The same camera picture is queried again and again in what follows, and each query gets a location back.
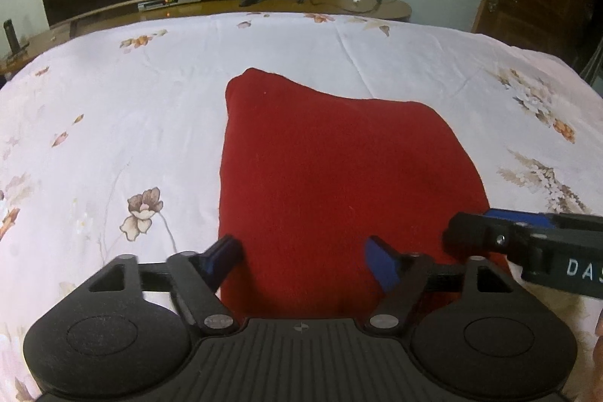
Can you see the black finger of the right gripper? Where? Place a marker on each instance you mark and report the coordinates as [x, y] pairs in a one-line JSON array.
[[469, 234]]

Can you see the wooden tv console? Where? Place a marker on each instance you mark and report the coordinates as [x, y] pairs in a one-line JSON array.
[[127, 13]]

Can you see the black remote on stand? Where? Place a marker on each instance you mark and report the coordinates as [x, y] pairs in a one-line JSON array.
[[18, 47]]

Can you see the red knitted sweater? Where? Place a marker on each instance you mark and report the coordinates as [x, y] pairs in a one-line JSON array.
[[307, 178]]

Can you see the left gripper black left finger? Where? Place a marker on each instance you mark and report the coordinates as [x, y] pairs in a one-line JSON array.
[[219, 260]]

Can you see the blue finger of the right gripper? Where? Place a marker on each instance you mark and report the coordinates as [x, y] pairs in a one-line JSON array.
[[538, 220]]

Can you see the white floral bed sheet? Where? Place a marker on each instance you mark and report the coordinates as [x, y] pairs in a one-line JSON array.
[[112, 143]]

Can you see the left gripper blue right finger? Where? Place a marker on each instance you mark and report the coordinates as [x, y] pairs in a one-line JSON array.
[[383, 262]]

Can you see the silver set-top box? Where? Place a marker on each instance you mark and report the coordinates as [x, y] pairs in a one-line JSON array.
[[150, 5]]

